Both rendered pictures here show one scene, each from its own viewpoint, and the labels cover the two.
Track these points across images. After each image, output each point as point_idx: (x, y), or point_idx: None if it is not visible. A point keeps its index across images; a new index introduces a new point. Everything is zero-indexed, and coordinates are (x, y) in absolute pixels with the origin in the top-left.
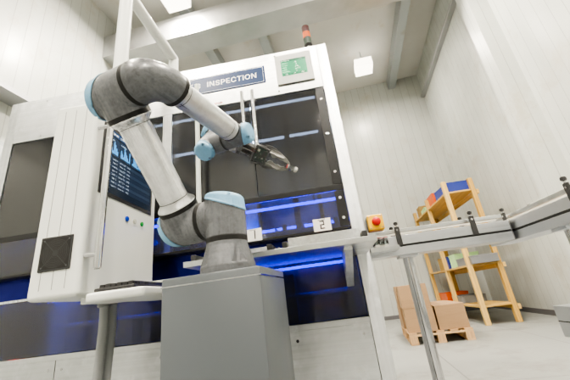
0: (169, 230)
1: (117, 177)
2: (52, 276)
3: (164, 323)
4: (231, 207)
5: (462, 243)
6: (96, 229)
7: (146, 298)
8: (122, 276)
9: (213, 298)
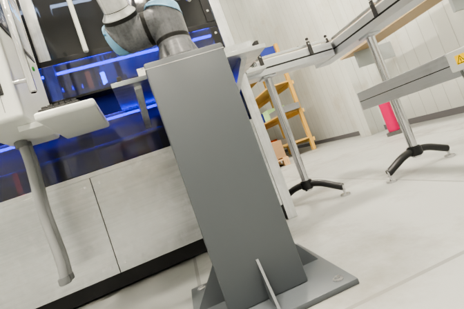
0: (119, 36)
1: (3, 13)
2: None
3: (157, 93)
4: (176, 10)
5: (304, 61)
6: (10, 61)
7: (81, 120)
8: None
9: (192, 69)
